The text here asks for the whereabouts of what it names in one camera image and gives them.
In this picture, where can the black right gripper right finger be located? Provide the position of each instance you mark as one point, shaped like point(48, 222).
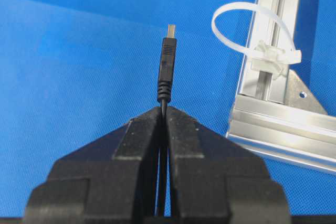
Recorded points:
point(215, 180)

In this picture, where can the white zip tie loop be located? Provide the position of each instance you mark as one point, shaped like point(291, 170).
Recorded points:
point(231, 23)

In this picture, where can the grey corner bracket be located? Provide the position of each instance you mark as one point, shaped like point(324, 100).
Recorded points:
point(299, 96)

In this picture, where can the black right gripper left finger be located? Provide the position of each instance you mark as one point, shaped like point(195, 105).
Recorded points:
point(110, 180)

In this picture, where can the clear zip tie mount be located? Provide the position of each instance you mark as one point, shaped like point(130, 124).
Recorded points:
point(268, 59)

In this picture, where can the aluminium extrusion frame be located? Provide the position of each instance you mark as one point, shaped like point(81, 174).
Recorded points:
point(260, 120)

